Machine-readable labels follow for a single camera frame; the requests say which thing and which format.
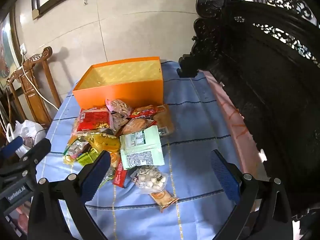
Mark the white plastic bag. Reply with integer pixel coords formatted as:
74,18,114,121
6,120,47,148

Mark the orange cardboard box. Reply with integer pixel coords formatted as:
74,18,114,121
72,56,164,109

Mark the pale green snack packet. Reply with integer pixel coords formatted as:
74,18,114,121
119,125,165,170

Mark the small orange cracker packet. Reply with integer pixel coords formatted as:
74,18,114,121
150,190,179,213

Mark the pink cloth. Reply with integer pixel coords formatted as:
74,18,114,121
200,70,270,180

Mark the dark carved wooden furniture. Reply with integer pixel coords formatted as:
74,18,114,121
177,0,320,220

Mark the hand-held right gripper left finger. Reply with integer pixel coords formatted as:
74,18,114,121
27,150,112,240

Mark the blue checked tablecloth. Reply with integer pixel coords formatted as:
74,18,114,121
35,60,250,240

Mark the round biscuit packet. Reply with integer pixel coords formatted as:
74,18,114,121
121,118,154,135

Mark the pink nut packet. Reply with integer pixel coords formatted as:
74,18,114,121
105,99,133,118

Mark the white cable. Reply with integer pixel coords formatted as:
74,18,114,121
21,52,60,110

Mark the red biscuit packet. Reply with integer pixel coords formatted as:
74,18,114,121
129,104,167,118

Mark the orange pastry packet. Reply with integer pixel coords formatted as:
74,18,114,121
109,151,122,170

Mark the red snack packet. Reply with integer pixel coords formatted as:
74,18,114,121
76,109,114,133

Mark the framed painting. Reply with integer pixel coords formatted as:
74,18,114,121
0,12,23,88

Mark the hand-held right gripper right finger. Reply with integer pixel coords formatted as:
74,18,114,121
210,149,293,240

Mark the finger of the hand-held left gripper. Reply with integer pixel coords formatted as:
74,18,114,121
0,137,24,159
0,138,52,188

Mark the yellow translucent snack packet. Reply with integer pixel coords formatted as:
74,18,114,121
86,132,120,153

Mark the clear bag of white candies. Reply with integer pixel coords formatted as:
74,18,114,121
130,165,168,194

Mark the lime green snack packet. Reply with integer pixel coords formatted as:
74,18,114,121
76,149,100,166

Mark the small labelled snack packet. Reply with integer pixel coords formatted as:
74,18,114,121
64,140,90,164

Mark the carved wooden chair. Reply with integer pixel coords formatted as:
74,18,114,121
6,46,62,128

